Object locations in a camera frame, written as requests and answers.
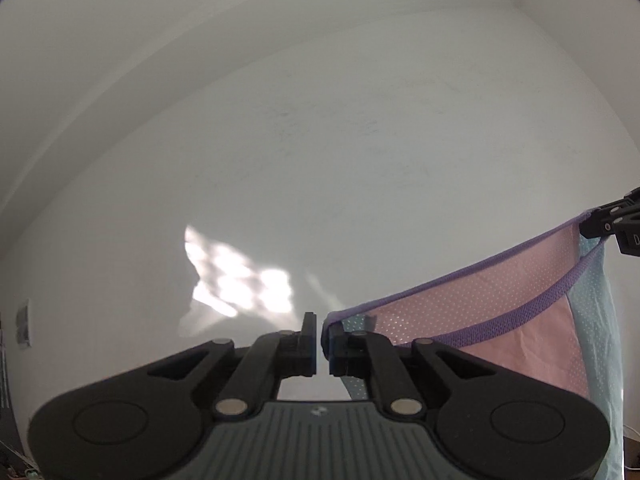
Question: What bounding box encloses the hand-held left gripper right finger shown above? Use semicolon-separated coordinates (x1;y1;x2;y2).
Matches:
322;321;493;417

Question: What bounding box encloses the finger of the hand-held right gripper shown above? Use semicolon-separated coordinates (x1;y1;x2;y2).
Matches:
580;205;628;239
597;194;640;218

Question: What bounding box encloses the dark panel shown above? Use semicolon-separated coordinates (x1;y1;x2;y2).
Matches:
0;330;23;466

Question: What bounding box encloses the pink and blue tank top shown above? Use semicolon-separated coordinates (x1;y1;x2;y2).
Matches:
322;210;626;480

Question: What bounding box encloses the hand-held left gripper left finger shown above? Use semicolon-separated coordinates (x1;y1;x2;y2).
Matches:
147;312;319;418

